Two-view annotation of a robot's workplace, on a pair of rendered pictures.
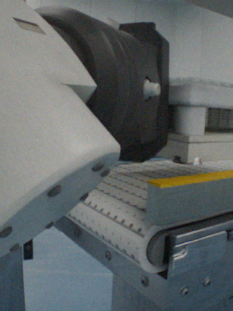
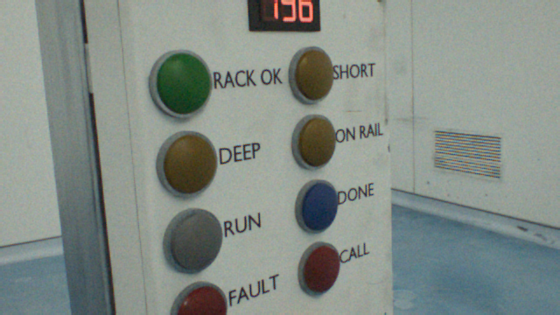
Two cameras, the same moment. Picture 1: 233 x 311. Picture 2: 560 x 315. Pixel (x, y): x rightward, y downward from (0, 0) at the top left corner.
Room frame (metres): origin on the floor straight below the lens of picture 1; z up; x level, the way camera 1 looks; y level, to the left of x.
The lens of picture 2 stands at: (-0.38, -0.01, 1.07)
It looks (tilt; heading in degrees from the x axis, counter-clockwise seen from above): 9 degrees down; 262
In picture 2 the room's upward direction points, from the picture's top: 3 degrees counter-clockwise
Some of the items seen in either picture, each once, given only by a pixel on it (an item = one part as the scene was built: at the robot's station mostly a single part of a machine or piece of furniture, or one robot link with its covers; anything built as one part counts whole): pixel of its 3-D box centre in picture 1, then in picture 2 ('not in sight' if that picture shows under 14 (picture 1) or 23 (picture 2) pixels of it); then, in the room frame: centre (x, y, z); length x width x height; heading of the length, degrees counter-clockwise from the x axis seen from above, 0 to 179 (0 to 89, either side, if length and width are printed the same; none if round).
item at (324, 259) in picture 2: not in sight; (321, 269); (-0.44, -0.31, 0.96); 0.03 x 0.01 x 0.03; 33
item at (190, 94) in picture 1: (190, 98); not in sight; (0.45, -0.10, 0.96); 0.25 x 0.24 x 0.02; 33
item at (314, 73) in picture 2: not in sight; (314, 74); (-0.44, -0.31, 1.06); 0.03 x 0.01 x 0.03; 33
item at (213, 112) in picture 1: (212, 114); not in sight; (0.36, -0.11, 0.94); 0.01 x 0.01 x 0.07
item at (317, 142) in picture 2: not in sight; (317, 142); (-0.44, -0.31, 1.03); 0.03 x 0.01 x 0.03; 33
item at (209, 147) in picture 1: (187, 134); not in sight; (0.45, -0.10, 0.91); 0.24 x 0.24 x 0.02; 33
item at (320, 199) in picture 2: not in sight; (319, 206); (-0.44, -0.31, 0.99); 0.03 x 0.01 x 0.03; 33
